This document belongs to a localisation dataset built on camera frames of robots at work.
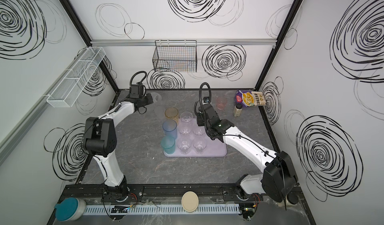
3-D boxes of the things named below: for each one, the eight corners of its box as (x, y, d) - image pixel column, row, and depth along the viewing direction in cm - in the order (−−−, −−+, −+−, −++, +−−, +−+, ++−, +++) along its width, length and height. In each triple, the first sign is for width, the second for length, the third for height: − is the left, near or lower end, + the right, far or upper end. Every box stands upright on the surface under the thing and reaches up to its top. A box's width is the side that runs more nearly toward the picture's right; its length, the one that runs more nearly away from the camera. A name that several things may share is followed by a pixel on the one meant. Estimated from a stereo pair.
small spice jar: (233, 116, 105) (235, 110, 99) (232, 110, 109) (234, 103, 103) (241, 116, 105) (243, 110, 99) (239, 110, 109) (241, 103, 103)
